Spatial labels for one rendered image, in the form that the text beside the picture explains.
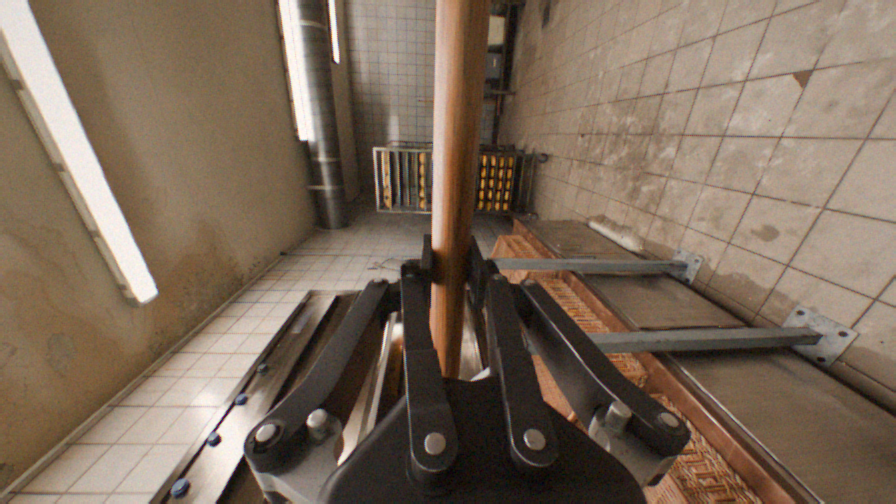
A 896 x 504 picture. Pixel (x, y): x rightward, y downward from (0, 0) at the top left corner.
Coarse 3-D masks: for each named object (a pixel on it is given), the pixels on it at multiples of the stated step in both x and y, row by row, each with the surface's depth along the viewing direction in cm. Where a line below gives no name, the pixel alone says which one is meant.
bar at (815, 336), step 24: (504, 264) 112; (528, 264) 112; (552, 264) 113; (576, 264) 114; (600, 264) 115; (624, 264) 115; (648, 264) 116; (672, 264) 117; (696, 264) 114; (792, 312) 81; (600, 336) 71; (624, 336) 71; (648, 336) 71; (672, 336) 72; (696, 336) 72; (720, 336) 72; (744, 336) 72; (768, 336) 73; (792, 336) 73; (816, 336) 74; (840, 336) 71; (816, 360) 75
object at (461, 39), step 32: (448, 0) 13; (480, 0) 13; (448, 32) 13; (480, 32) 14; (448, 64) 14; (480, 64) 14; (448, 96) 15; (480, 96) 15; (448, 128) 15; (480, 128) 16; (448, 160) 16; (448, 192) 17; (448, 224) 17; (448, 256) 18; (448, 288) 20; (448, 320) 21; (448, 352) 22
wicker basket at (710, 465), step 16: (688, 448) 54; (704, 448) 54; (688, 464) 51; (704, 464) 51; (720, 464) 51; (672, 480) 48; (688, 480) 49; (704, 480) 55; (720, 480) 49; (736, 480) 49; (656, 496) 67; (672, 496) 62; (688, 496) 46; (704, 496) 46; (720, 496) 52; (736, 496) 46; (752, 496) 46
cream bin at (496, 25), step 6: (492, 18) 346; (498, 18) 347; (504, 18) 348; (492, 24) 348; (498, 24) 349; (492, 30) 351; (498, 30) 352; (492, 36) 354; (498, 36) 355; (492, 42) 357; (498, 42) 358; (492, 48) 375; (498, 48) 375
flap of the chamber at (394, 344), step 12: (396, 312) 148; (396, 324) 143; (396, 336) 139; (396, 348) 135; (384, 360) 117; (396, 360) 132; (384, 372) 111; (396, 372) 128; (384, 384) 108; (396, 384) 125; (384, 396) 105; (396, 396) 121; (372, 408) 96; (384, 408) 103; (372, 420) 92
